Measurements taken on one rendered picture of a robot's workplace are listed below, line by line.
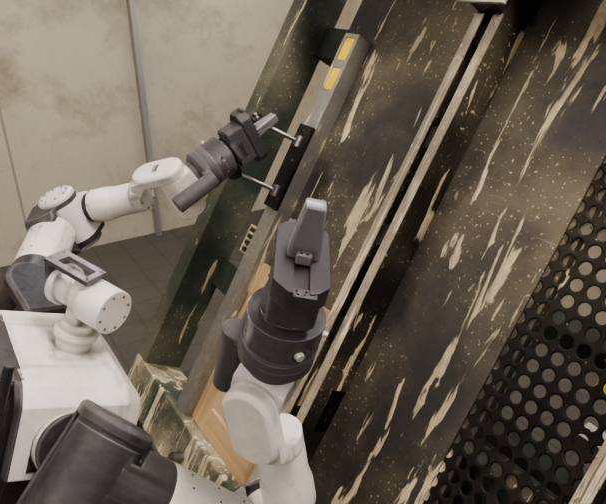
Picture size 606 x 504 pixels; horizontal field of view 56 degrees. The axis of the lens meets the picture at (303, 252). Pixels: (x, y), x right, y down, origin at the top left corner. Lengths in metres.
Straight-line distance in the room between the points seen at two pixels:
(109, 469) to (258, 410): 0.18
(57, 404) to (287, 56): 1.01
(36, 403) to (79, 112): 3.57
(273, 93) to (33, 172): 2.99
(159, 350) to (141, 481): 0.89
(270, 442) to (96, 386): 0.27
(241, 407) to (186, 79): 3.91
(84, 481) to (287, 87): 1.08
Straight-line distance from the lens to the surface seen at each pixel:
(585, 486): 0.80
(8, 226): 4.41
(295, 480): 0.78
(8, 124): 4.22
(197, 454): 1.36
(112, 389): 0.85
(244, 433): 0.69
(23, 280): 1.08
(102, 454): 0.72
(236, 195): 1.51
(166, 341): 1.60
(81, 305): 0.85
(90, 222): 1.32
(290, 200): 1.30
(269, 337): 0.59
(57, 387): 0.82
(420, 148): 1.03
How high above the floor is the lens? 1.84
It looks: 26 degrees down
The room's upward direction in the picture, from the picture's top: straight up
